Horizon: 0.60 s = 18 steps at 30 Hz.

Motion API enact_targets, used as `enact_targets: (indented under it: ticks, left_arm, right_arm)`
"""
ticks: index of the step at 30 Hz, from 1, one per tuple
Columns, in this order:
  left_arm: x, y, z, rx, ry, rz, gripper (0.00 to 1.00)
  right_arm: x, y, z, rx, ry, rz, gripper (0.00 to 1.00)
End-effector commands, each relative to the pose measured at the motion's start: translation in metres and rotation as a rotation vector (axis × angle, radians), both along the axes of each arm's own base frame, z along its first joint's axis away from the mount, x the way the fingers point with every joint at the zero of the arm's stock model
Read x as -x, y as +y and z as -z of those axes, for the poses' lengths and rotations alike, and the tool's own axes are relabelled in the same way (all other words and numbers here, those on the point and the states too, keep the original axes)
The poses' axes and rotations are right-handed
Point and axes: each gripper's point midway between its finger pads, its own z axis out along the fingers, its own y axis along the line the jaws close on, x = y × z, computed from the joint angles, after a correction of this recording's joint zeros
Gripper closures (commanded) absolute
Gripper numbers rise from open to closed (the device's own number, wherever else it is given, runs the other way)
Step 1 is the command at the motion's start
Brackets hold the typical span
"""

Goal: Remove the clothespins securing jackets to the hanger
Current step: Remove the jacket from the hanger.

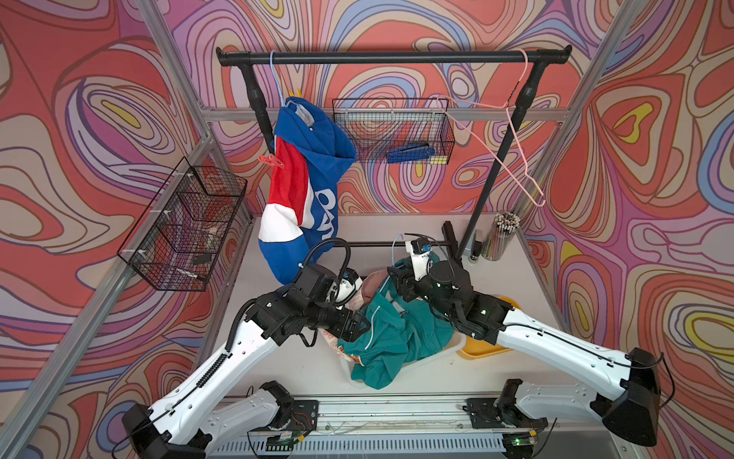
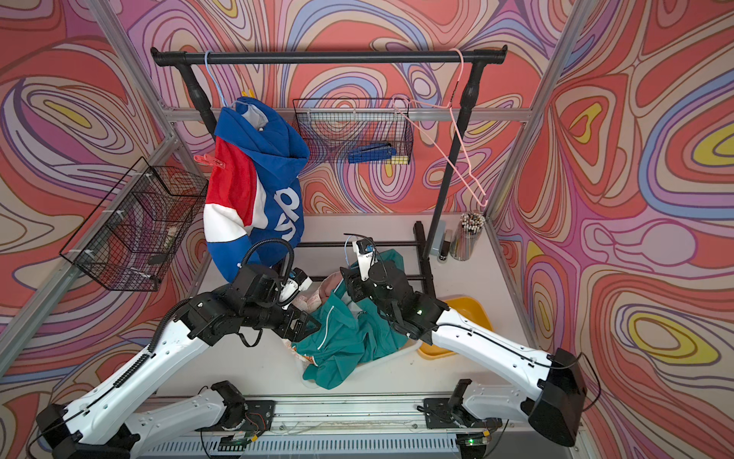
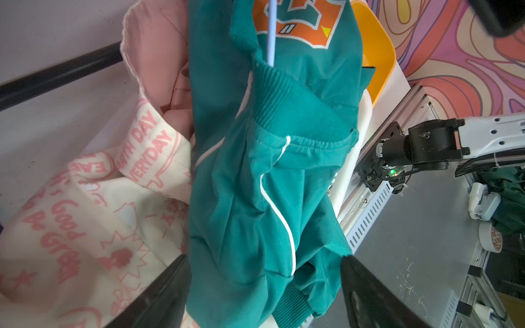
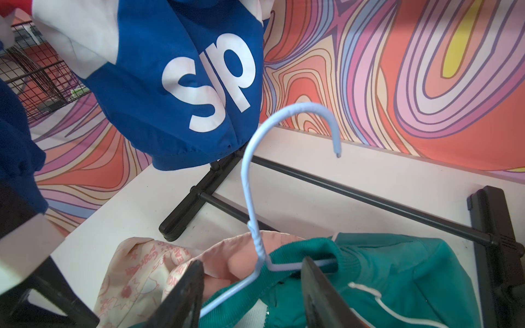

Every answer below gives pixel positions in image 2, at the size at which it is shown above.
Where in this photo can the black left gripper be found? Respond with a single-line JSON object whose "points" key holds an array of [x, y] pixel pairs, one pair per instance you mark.
{"points": [[288, 331]]}

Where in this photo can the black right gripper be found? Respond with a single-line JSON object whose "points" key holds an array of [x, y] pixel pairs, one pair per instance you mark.
{"points": [[354, 284]]}

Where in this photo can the pink patterned kids jacket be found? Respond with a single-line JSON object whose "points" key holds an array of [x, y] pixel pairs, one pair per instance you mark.
{"points": [[311, 303]]}

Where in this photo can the green kids jacket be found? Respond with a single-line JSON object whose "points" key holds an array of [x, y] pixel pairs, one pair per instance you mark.
{"points": [[351, 333]]}

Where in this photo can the blue red white jacket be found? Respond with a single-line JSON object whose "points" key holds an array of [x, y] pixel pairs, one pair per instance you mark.
{"points": [[254, 192]]}

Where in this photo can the red clothespin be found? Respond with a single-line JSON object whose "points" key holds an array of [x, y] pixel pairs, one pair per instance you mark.
{"points": [[209, 160]]}

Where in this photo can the pink plastic hanger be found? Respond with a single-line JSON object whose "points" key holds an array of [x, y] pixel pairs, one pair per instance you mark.
{"points": [[469, 181]]}

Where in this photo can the light blue hanger green jacket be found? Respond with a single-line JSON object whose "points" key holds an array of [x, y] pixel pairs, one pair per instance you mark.
{"points": [[348, 248]]}

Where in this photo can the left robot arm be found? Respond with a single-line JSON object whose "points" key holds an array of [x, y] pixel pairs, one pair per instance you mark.
{"points": [[107, 421]]}

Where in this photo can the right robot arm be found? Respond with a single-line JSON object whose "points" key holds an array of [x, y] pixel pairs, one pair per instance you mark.
{"points": [[551, 386]]}

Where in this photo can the white perforated plastic basket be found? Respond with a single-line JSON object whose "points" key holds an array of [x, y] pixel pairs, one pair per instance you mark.
{"points": [[408, 349]]}

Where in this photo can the small black bottle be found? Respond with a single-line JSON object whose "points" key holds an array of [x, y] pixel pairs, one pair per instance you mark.
{"points": [[445, 246]]}

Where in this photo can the cup of pencils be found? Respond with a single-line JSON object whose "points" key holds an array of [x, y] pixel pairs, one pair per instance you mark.
{"points": [[468, 232]]}

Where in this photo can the blue object in back basket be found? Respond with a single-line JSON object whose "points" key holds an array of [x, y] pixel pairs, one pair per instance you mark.
{"points": [[375, 153]]}

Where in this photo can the black clothes rack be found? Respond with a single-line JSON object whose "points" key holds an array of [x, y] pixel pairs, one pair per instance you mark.
{"points": [[478, 59]]}

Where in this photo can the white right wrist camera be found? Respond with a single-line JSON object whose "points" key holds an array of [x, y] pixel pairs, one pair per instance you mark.
{"points": [[365, 250]]}

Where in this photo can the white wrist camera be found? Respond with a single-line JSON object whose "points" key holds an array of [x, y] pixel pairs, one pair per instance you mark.
{"points": [[296, 282], [365, 250]]}

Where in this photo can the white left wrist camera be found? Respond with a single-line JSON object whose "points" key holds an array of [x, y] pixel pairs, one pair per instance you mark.
{"points": [[296, 282]]}

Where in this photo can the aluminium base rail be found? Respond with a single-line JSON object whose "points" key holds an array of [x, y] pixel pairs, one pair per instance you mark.
{"points": [[401, 426]]}

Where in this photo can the black wire basket left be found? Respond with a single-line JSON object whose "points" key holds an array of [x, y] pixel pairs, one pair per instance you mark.
{"points": [[132, 236]]}

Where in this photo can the black wire basket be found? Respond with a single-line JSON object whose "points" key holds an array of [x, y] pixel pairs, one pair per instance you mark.
{"points": [[331, 127], [132, 236]]}

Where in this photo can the black wire basket back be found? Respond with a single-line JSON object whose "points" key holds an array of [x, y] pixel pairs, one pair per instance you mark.
{"points": [[331, 127]]}

